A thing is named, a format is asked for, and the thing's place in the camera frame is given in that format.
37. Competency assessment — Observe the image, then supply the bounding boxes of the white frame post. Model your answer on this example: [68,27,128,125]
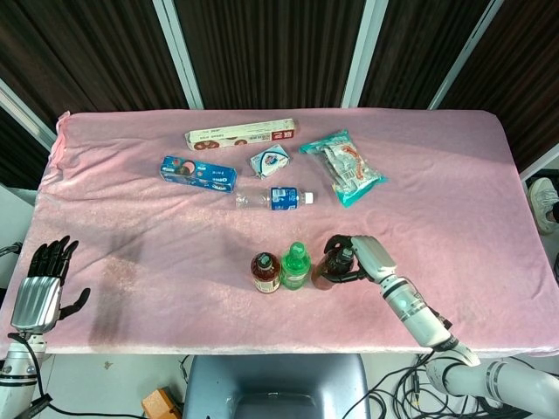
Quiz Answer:
[427,0,504,111]
[151,0,205,110]
[341,0,390,109]

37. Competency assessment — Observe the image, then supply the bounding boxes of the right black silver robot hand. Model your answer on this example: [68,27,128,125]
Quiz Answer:
[323,234,398,284]

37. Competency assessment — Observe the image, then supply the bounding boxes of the blue Oreo cookie box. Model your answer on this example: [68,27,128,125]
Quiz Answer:
[158,155,239,193]

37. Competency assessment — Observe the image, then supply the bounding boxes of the black floor cables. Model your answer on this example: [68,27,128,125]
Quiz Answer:
[369,352,538,419]

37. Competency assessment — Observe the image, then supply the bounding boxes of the long white cookie box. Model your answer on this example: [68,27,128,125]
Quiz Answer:
[183,117,300,152]

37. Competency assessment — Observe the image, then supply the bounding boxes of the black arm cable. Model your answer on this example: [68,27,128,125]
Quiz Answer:
[7,331,148,419]

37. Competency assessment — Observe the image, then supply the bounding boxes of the white sneaker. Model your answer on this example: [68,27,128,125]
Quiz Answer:
[527,176,559,237]

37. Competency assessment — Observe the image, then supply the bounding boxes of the clear water bottle blue label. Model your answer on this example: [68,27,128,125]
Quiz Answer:
[235,187,315,212]

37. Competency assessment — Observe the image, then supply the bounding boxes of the teal snack bag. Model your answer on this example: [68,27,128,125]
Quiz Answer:
[298,128,390,209]

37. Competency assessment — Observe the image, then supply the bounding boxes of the small white soap packet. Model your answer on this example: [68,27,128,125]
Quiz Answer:
[249,146,293,181]

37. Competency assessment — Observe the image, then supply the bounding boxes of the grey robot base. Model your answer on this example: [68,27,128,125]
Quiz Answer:
[182,353,371,419]

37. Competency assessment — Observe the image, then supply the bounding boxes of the orange box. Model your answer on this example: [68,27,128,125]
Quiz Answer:
[141,387,184,419]

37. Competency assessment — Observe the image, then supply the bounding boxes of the red tea bottle with label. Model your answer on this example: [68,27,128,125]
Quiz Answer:
[250,251,282,295]

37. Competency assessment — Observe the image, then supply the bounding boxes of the dark red bottle black cap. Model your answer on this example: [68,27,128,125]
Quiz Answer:
[311,246,355,291]

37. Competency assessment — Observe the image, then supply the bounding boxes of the pink table cloth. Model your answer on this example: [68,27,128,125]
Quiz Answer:
[0,108,559,360]

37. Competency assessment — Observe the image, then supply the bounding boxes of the green plastic bottle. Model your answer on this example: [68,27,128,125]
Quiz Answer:
[279,241,313,291]

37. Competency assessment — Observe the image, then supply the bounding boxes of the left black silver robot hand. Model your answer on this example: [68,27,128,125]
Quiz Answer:
[9,235,92,335]

